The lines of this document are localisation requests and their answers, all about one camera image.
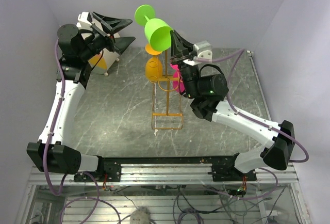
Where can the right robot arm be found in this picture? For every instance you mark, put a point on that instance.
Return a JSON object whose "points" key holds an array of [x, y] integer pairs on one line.
{"points": [[209, 95]]}

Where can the green plastic goblet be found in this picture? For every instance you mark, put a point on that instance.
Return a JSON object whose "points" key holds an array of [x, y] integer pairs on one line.
{"points": [[157, 31]]}

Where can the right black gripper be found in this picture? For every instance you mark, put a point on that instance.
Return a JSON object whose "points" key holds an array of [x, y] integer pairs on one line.
{"points": [[180, 47]]}

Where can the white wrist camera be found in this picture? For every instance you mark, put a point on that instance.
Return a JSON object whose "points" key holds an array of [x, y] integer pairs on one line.
{"points": [[85, 21], [203, 54]]}

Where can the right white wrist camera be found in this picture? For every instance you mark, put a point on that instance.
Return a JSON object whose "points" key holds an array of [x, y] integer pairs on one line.
{"points": [[203, 54]]}

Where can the grey fuzzy ball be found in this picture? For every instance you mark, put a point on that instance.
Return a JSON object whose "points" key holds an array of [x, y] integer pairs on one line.
{"points": [[141, 215]]}

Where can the magenta plastic goblet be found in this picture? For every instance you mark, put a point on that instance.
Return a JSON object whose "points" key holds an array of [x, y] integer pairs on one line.
{"points": [[178, 84]]}

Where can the cream round drawer box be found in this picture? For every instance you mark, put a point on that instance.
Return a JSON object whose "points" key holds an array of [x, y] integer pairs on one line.
{"points": [[103, 61]]}

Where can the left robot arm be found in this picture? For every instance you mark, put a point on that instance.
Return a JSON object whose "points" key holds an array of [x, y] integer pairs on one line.
{"points": [[51, 153]]}

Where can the gold wire wine glass rack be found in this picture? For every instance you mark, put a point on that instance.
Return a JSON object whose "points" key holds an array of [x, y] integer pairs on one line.
{"points": [[172, 117]]}

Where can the orange plastic goblet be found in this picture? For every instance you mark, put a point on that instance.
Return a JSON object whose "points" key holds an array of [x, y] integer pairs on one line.
{"points": [[153, 67]]}

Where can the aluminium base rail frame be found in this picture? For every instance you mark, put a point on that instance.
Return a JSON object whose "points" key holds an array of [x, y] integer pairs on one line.
{"points": [[205, 171]]}

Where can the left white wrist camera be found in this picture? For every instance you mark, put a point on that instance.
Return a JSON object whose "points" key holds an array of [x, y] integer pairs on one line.
{"points": [[85, 21]]}

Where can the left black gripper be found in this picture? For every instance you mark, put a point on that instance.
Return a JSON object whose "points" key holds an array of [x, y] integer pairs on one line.
{"points": [[121, 44]]}

